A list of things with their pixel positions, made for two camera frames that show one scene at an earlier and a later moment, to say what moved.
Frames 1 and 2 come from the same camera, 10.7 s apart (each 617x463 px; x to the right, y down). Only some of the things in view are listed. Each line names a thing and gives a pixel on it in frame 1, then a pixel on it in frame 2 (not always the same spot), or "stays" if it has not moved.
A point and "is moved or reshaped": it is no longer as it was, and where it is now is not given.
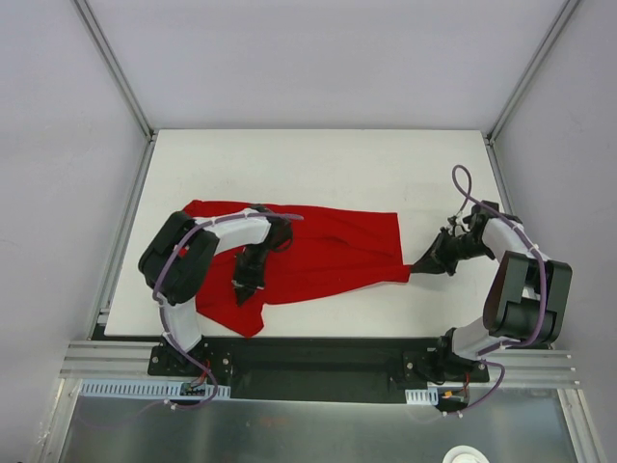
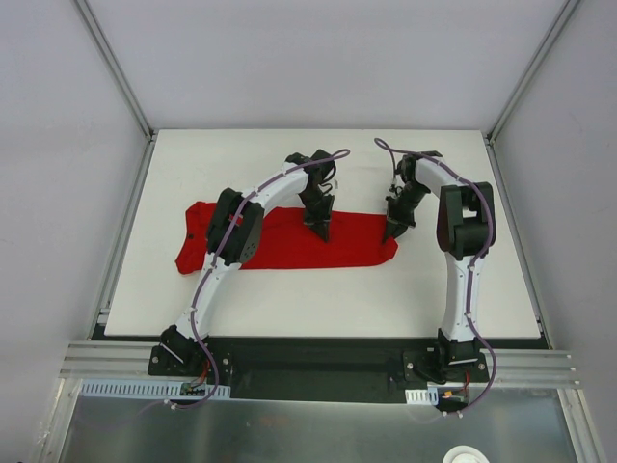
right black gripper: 442,251 to 398,215
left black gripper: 248,278 to 317,212
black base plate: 320,369 stays
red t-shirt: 329,251 is moved or reshaped
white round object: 464,454 stays
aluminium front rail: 103,360 stays
